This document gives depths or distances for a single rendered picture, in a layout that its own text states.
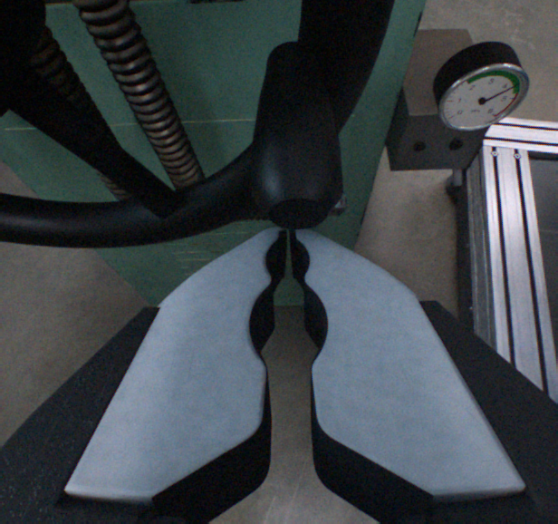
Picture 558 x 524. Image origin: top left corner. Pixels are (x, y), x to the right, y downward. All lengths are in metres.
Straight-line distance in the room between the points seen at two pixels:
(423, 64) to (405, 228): 0.66
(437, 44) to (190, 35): 0.24
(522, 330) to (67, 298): 0.97
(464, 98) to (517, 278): 0.51
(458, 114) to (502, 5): 1.50
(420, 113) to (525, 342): 0.48
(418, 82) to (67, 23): 0.30
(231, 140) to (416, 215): 0.73
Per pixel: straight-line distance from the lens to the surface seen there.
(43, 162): 0.53
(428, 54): 0.45
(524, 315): 0.78
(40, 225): 0.26
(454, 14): 1.74
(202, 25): 0.36
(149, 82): 0.24
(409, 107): 0.39
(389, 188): 1.11
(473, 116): 0.36
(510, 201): 0.88
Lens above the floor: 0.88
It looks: 62 degrees down
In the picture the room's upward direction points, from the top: 5 degrees counter-clockwise
